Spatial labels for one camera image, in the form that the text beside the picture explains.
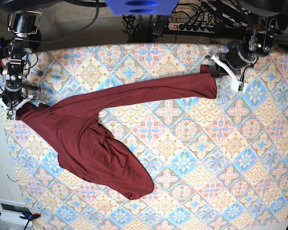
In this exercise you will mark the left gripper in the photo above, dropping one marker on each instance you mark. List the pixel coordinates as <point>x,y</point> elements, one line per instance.
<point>234,60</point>

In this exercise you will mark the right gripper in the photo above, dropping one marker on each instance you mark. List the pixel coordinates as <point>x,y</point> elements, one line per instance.
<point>13,93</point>

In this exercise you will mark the dark red t-shirt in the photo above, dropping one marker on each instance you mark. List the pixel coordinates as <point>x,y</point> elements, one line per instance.
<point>89,150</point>

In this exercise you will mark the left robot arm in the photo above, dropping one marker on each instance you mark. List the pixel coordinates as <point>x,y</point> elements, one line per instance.
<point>259,19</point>

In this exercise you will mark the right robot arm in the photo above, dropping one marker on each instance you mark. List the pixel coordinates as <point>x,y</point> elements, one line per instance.
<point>23,21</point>

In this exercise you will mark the white power strip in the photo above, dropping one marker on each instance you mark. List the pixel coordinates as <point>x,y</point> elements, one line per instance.
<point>203,28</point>

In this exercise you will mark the black round stool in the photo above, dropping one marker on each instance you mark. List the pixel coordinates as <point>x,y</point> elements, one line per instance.
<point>36,37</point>

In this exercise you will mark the black round object top right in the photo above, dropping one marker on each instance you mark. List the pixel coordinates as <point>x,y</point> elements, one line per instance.
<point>282,21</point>

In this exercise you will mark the patterned tablecloth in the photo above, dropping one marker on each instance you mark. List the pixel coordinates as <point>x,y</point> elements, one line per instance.
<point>217,164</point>

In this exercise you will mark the blue orange clamp lower left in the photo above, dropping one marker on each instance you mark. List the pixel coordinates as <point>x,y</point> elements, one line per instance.
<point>26,216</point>

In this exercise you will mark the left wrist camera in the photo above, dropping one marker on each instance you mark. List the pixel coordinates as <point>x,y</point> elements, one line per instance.
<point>238,86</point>

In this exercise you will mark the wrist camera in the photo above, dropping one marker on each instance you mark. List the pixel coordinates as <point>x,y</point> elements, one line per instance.
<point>10,114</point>
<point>238,86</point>

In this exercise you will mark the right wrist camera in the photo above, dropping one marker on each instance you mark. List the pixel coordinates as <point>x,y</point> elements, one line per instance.
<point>10,114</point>

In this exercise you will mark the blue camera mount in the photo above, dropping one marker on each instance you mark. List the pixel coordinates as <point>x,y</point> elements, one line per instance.
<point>141,7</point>

